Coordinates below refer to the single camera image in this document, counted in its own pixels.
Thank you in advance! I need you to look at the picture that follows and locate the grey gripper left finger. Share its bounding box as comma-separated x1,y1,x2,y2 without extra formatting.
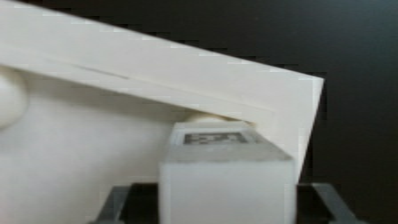
87,183,160,224

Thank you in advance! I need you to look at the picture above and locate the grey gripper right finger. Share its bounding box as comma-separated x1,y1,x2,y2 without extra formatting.
295,183,370,224

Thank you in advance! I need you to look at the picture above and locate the white leg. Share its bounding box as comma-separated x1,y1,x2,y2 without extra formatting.
158,121,297,224

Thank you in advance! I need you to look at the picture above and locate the white square tabletop tray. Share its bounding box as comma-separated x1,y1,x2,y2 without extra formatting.
0,0,324,224

